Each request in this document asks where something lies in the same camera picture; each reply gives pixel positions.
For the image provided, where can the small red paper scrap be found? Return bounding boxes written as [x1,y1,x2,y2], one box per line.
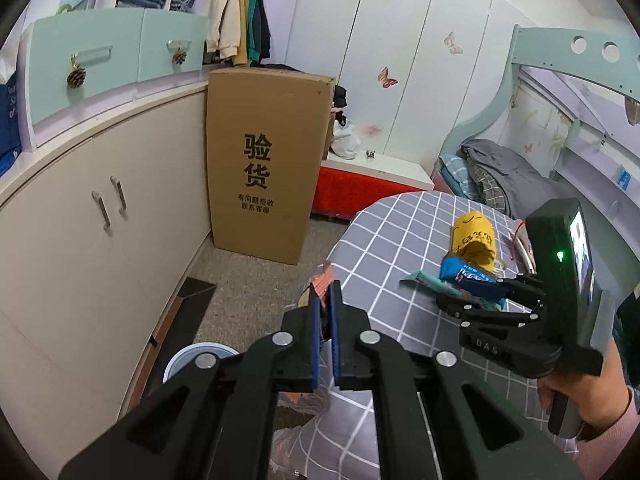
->
[311,261,335,309]

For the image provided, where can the pink butterfly sticker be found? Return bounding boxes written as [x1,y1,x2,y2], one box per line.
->
[376,66,398,89]

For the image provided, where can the white plastic bag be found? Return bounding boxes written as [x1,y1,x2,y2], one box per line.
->
[330,122,361,160]

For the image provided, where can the hanging clothes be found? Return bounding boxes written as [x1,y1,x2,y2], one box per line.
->
[205,0,271,66]

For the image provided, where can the mint drawer shelf unit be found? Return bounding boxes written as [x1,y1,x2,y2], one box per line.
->
[17,0,210,152]

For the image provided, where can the grey blanket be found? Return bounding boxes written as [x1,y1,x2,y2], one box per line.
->
[461,139,573,220]

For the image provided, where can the cream low cabinet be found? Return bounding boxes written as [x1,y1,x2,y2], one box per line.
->
[1,84,209,479]

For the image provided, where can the mint bunk bed frame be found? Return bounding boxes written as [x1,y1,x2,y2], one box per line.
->
[439,25,639,156]

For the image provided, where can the person's right hand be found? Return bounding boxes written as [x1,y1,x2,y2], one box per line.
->
[537,338,634,440]

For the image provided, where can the teal wrapper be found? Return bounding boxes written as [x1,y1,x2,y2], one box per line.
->
[401,271,480,304]

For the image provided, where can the yellow bag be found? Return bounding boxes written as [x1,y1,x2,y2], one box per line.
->
[450,210,497,273]

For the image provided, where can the tall brown cardboard box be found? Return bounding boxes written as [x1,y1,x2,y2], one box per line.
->
[206,68,334,264]

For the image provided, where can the red storage box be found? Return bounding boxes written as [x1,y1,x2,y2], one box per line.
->
[311,152,434,220]

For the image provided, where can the blue snack wrapper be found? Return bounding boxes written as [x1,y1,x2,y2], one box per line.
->
[439,255,506,304]

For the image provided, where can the blue paper bag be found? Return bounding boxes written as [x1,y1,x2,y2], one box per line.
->
[0,75,22,176]

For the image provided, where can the light blue trash bin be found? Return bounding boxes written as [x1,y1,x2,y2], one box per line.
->
[163,342,239,384]

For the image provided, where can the grey checked tablecloth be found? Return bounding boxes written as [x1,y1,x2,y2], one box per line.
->
[269,190,582,480]

